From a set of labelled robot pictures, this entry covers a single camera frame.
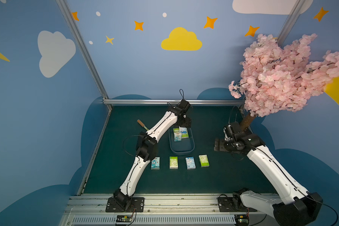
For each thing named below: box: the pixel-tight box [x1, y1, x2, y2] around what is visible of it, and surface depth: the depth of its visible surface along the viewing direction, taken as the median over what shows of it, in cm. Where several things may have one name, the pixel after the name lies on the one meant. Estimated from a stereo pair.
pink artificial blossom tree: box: [229, 33, 339, 134], surface depth 67 cm
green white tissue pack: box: [169, 156, 178, 170], surface depth 90 cm
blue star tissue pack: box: [185, 156, 196, 170], surface depth 90 cm
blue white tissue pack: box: [173, 132, 182, 142], surface depth 98 cm
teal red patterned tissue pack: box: [151, 156, 161, 170], surface depth 89 cm
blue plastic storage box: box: [168, 127, 195, 154], surface depth 100 cm
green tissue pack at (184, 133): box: [178, 126, 189, 139], surface depth 103 cm
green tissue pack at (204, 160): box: [198, 154, 210, 168], surface depth 90 cm
